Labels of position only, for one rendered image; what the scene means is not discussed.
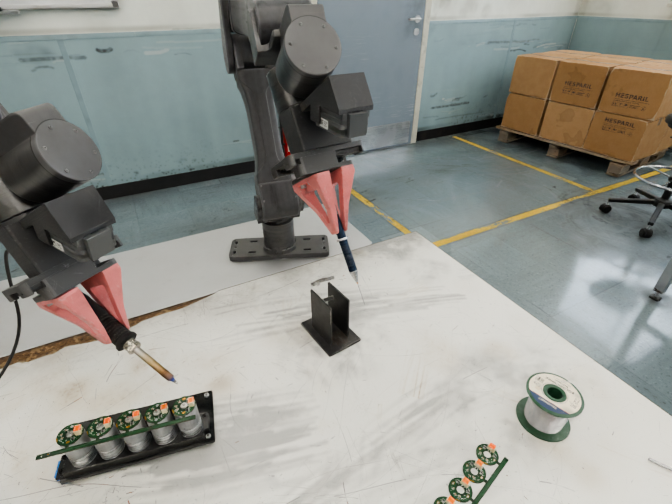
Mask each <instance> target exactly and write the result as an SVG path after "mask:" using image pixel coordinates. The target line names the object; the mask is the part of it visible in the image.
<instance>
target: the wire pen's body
mask: <svg viewBox="0 0 672 504"><path fill-rule="evenodd" d="M336 212H337V219H338V228H339V233H338V234H336V235H337V238H338V239H337V240H336V241H337V242H339V244H340V246H341V250H342V253H343V256H344V259H345V262H346V265H347V268H348V271H349V272H354V271H356V270H357V267H356V264H355V261H354V258H353V255H352V252H351V249H350V246H349V244H348V240H347V239H348V238H349V237H348V236H346V234H345V231H344V228H343V225H342V222H341V219H340V217H339V214H338V211H337V208H336Z"/></svg>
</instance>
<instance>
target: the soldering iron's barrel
mask: <svg viewBox="0 0 672 504"><path fill-rule="evenodd" d="M140 347H141V343H140V342H139V341H137V340H136V339H134V338H130V339H129V340H127V341H126V342H125V343H124V345H123V349H125V350H126V351H127V352H128V353H129V354H130V355H132V354H134V353H135V354H136V355H137V356H138V357H140V358H141V359H142V360H143V361H144V362H146V363H147V364H148V365H149V366H150V367H152V368H153V369H154V370H155V371H156V372H158V373H159V374H160V375H161V376H162V377H164V378H165V379H166V380H167V381H170V379H171V378H172V377H174V375H173V374H172V373H170V372H169V371H168V370H167V369H166V368H164V367H163V366H162V365H161V364H160V363H158V362H157V361H156V360H155V359H154V358H152V357H151V356H150V355H149V354H147V353H146V352H145V351H144V350H143V349H141V348H140Z"/></svg>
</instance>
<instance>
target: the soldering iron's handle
mask: <svg viewBox="0 0 672 504"><path fill-rule="evenodd" d="M81 292H82V291H81ZM82 293H83V292H82ZM83 295H84V297H85V298H86V300H87V301H88V303H89V305H90V306H91V308H92V309H93V311H94V313H95V314H96V316H97V317H98V319H99V321H100V322H101V324H102V325H103V327H104V329H105V330H106V332H107V334H108V336H109V338H110V340H111V342H112V344H114V345H115V346H116V350H118V351H122V350H124V349H123V345H124V343H125V342H126V341H127V340H129V339H130V338H134V339H135V338H136V336H137V334H136V333H135V332H134V331H130V330H129V329H127V328H126V327H125V326H124V325H123V324H121V323H120V322H119V321H118V320H116V319H115V318H114V317H113V316H112V315H110V314H109V313H108V311H106V310H105V309H104V308H103V307H101V306H100V305H99V304H98V303H97V302H95V301H94V300H93V299H92V298H90V297H89V296H88V295H86V294H85V293H83Z"/></svg>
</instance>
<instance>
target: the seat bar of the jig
mask: <svg viewBox="0 0 672 504"><path fill-rule="evenodd" d="M199 415H200V417H201V420H202V423H203V427H202V430H201V431H200V432H199V433H198V434H197V435H196V436H194V437H190V438H186V437H183V436H182V434H181V432H180V429H179V427H178V424H175V425H176V427H177V430H178V433H177V436H176V437H175V439H174V440H173V441H171V442H170V443H168V444H165V445H159V444H157V443H156V441H155V439H154V437H153V435H152V432H151V431H149V432H150V434H151V436H152V439H151V442H150V444H149V445H148V446H147V447H146V448H145V449H143V450H142V451H139V452H131V451H130V450H129V448H128V446H127V445H126V443H125V447H124V449H123V451H122V452H121V453H120V454H119V455H118V456H117V457H115V458H113V459H109V460H105V459H102V457H101V456H100V454H99V452H98V451H97V455H96V457H95V458H94V459H93V461H91V462H90V463H89V464H88V465H86V466H83V467H74V466H73V465H72V463H71V462H70V460H69V459H68V457H66V460H65V464H64V468H63V471H62V475H63V476H64V477H65V478H66V479H67V478H71V477H75V476H78V475H82V474H86V473H89V472H93V471H96V470H100V469H104V468H107V467H111V466H115V465H118V464H122V463H126V462H129V461H133V460H136V459H140V458H144V457H147V456H151V455H155V454H158V453H162V452H166V451H169V450H173V449H176V448H180V447H184V446H187V445H191V444H195V443H198V442H202V441H206V437H205V435H206V434H207V433H210V419H209V414H208V412H206V413H203V414H199Z"/></svg>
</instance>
